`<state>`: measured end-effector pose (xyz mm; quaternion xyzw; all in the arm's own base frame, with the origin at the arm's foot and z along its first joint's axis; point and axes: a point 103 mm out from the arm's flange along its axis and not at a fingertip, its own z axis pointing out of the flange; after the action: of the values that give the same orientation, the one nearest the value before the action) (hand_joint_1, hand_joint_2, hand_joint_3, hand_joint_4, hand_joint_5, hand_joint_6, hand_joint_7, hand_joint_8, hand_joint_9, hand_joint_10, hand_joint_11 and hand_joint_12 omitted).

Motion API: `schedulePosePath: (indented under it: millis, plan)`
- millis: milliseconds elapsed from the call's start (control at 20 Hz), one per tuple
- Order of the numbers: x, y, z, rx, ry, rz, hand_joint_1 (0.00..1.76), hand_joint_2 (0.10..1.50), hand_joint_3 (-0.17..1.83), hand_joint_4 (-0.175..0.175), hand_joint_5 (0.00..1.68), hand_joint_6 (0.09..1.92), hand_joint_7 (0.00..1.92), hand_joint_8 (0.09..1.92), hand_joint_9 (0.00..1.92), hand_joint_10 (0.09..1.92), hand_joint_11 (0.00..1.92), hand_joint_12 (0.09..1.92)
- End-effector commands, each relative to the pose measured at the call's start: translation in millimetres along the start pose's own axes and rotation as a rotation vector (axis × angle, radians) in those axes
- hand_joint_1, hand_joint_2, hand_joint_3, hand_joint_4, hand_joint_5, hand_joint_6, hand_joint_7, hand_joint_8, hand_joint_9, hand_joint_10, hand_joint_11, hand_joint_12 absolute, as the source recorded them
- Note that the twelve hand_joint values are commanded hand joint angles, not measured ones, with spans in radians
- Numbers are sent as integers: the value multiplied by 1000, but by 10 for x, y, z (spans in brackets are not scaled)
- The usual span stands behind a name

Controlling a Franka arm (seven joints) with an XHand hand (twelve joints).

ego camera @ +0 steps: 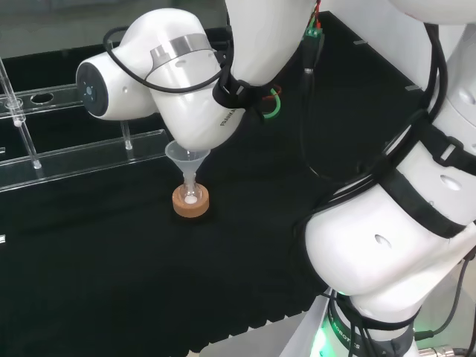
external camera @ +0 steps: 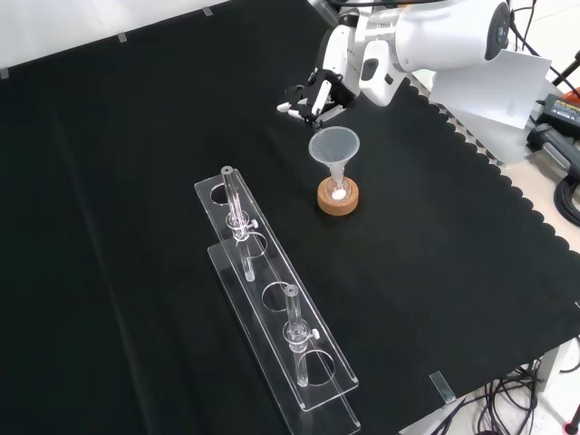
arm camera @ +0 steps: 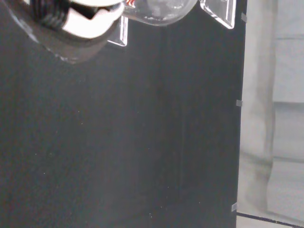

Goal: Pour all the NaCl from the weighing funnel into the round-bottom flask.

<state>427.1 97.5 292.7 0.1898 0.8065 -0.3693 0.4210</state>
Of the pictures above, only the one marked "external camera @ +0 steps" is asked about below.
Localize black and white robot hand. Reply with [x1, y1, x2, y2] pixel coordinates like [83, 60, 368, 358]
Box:
[275, 23, 364, 131]

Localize translucent plastic funnel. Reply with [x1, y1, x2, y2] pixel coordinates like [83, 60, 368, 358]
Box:
[308, 126, 362, 192]

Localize small round-bottom glass flask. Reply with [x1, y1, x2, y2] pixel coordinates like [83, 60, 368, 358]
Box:
[324, 174, 353, 203]

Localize clear acrylic funnel stand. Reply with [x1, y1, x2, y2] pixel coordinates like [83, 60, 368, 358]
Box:
[193, 165, 363, 435]

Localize pale board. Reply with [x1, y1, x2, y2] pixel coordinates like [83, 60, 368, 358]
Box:
[428, 48, 555, 165]

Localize black tripod leg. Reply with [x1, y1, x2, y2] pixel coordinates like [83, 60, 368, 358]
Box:
[549, 47, 580, 88]

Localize black power adapter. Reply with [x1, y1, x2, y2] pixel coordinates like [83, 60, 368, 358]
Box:
[538, 92, 580, 133]

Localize black plug block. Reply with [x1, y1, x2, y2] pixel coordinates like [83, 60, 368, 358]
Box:
[527, 121, 580, 174]

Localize black cloth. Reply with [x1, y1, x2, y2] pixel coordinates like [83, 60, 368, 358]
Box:
[0, 0, 580, 435]

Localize cork ring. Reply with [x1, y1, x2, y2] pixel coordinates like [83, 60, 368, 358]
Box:
[316, 179, 361, 217]

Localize black coiled cable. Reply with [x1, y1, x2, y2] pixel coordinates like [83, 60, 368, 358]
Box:
[554, 174, 580, 228]

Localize black floor cable bundle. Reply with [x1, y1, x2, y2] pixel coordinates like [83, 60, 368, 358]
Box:
[432, 357, 580, 435]

